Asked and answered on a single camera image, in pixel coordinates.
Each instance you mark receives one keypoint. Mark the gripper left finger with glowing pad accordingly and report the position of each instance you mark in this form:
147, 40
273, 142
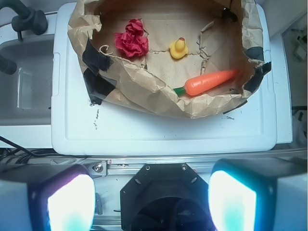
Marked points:
41, 197

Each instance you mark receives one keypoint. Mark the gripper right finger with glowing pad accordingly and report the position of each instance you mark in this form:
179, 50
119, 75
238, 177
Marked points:
259, 194

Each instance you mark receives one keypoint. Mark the yellow rubber duck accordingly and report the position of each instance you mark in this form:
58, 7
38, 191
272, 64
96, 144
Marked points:
178, 49

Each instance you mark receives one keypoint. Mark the orange plastic carrot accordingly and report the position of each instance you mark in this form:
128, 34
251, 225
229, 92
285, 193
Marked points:
197, 85

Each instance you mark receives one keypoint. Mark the brown paper bag tray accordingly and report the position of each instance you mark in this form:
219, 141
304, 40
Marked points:
220, 35

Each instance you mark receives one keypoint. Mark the black faucet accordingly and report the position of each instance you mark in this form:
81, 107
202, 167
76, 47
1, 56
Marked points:
27, 18

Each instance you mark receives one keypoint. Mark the red crumpled paper flower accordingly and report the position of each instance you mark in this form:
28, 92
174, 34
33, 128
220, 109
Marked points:
132, 42

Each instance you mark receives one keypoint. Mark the aluminium extrusion rail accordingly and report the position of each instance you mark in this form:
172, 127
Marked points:
202, 163

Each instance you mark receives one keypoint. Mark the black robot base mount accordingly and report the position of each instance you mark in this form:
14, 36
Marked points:
165, 197

